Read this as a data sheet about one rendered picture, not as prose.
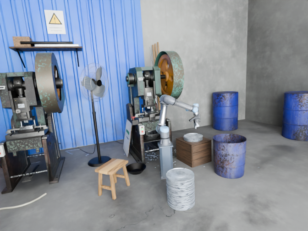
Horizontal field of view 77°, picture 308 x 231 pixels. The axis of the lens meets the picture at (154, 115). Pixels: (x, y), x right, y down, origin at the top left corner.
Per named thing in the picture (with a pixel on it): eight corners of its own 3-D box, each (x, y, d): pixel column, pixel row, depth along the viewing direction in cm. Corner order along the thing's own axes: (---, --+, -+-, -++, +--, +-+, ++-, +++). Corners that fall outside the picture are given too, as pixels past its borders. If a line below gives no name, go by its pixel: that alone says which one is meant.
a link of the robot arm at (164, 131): (162, 138, 248) (161, 128, 246) (158, 135, 261) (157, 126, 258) (170, 137, 251) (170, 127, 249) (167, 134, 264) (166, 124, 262)
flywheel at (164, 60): (163, 65, 374) (171, 101, 363) (154, 66, 367) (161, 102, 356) (180, 45, 307) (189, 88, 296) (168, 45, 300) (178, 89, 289)
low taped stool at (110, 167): (115, 181, 258) (112, 157, 252) (130, 184, 248) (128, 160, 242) (97, 196, 228) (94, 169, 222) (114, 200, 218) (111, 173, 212)
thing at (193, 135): (206, 135, 302) (206, 134, 301) (195, 140, 282) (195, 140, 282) (190, 132, 322) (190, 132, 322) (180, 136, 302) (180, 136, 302)
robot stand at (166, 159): (174, 178, 257) (173, 145, 249) (160, 179, 256) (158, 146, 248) (172, 171, 275) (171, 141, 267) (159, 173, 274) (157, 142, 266)
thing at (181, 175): (196, 170, 209) (196, 169, 209) (190, 184, 183) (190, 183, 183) (171, 167, 221) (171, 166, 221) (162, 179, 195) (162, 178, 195)
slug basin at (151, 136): (163, 138, 326) (162, 132, 324) (144, 141, 315) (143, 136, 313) (156, 133, 358) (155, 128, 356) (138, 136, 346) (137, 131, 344)
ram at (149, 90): (155, 104, 316) (153, 86, 310) (146, 105, 311) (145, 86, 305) (151, 103, 332) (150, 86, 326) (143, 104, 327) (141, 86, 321)
